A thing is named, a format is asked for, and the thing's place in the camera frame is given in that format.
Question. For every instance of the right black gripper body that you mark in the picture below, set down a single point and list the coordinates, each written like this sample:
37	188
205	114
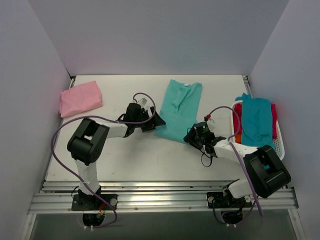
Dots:
191	138

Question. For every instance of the mint green t-shirt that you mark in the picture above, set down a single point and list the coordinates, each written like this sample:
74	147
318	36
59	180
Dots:
179	110

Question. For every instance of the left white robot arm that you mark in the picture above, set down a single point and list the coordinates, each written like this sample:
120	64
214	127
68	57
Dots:
88	140

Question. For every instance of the orange t-shirt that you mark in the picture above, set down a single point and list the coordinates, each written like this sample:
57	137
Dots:
238	138

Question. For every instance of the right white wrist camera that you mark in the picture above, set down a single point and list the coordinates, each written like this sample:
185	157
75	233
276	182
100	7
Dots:
208	118

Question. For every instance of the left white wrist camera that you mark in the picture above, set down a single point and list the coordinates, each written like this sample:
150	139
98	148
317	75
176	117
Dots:
142	102

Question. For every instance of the folded pink t-shirt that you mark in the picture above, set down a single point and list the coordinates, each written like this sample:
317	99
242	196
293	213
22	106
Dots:
80	98

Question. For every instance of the teal blue t-shirt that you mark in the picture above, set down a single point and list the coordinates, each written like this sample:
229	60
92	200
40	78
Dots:
256	121

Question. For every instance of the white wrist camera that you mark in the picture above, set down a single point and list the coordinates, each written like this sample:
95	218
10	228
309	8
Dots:
208	118
142	102

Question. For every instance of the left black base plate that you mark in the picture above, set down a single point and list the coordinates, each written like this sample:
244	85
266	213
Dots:
83	202

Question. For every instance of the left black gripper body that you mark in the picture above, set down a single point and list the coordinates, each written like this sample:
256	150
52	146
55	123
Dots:
151	120

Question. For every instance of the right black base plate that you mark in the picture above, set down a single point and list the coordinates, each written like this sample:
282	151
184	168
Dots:
222	200

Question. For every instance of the aluminium rail frame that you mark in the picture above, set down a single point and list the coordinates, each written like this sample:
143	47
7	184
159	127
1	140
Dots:
162	197

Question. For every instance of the red t-shirt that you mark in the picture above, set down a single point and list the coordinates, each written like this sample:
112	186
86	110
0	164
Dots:
237	119

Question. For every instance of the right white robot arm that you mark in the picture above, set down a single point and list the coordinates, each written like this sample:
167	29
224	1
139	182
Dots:
264	172

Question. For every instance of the white laundry basket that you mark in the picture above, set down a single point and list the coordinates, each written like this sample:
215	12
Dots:
278	142

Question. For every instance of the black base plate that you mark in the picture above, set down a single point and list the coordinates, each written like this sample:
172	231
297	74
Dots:
222	200
83	202

